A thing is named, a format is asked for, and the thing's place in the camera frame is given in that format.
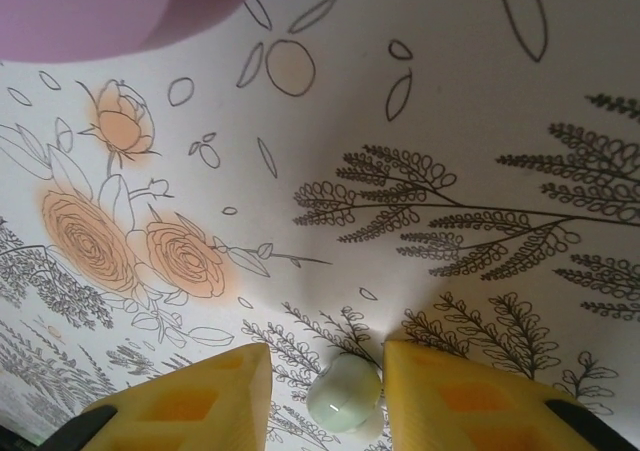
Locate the green wireless earbud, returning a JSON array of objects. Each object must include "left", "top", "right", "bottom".
[{"left": 305, "top": 353, "right": 385, "bottom": 435}]

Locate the floral patterned table covering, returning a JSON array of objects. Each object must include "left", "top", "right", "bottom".
[{"left": 0, "top": 0, "right": 640, "bottom": 451}]

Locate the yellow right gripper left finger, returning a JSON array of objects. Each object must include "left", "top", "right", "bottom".
[{"left": 42, "top": 343, "right": 274, "bottom": 451}]

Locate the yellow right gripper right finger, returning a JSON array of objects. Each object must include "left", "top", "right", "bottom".
[{"left": 382, "top": 339, "right": 640, "bottom": 451}]

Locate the pink earbud charging case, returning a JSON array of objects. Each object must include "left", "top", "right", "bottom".
[{"left": 0, "top": 0, "right": 271, "bottom": 65}]

